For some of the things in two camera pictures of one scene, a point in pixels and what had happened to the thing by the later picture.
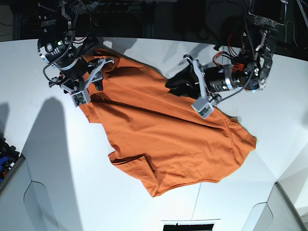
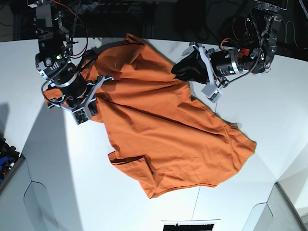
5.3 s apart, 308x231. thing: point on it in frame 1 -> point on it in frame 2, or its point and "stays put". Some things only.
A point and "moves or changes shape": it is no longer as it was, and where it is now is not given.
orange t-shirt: [146, 122] moves or changes shape
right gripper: [186, 83] -> [193, 60]
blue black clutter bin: [10, 161] stays put
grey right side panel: [278, 213] stays put
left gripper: [96, 74] -> [89, 101]
